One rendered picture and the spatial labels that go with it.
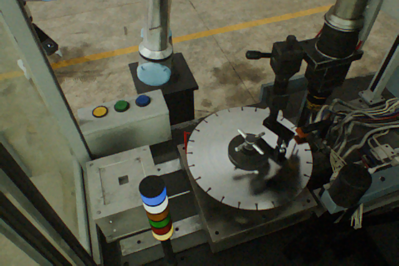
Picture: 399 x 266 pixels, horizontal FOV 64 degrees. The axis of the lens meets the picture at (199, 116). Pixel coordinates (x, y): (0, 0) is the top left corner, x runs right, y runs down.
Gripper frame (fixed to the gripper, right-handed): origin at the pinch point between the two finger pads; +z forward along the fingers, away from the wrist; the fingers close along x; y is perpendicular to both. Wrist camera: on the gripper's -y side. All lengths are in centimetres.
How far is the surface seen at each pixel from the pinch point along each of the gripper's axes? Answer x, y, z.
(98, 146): 12.3, -33.6, 9.6
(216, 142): 0, -70, -4
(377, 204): -14, -115, 10
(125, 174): 19, -53, 1
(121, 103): -0.5, -34.7, 0.3
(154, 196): 29, -75, -25
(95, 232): 33, -52, 12
